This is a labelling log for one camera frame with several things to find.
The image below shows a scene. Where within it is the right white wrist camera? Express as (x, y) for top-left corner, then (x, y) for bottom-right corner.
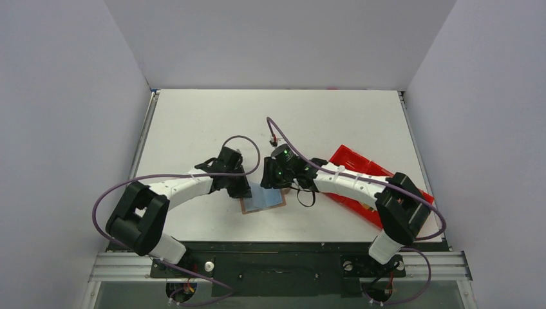
(269, 134), (279, 147)

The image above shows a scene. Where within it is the aluminium frame rail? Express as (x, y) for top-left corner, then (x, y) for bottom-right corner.
(89, 251), (473, 282)

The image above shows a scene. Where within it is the brown leather card holder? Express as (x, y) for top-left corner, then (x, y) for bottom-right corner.
(240, 183), (291, 215)

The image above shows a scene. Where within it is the red plastic compartment tray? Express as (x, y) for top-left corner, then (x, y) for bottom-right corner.
(326, 145), (435, 231)

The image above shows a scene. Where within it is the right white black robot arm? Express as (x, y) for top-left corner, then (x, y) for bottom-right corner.
(260, 144), (431, 265)

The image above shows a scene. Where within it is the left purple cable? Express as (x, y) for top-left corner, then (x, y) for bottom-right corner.
(91, 135), (261, 308)

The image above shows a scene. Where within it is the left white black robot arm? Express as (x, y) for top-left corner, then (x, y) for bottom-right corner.
(106, 147), (252, 265)

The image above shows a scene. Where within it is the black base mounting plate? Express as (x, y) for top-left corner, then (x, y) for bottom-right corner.
(146, 241), (406, 297)

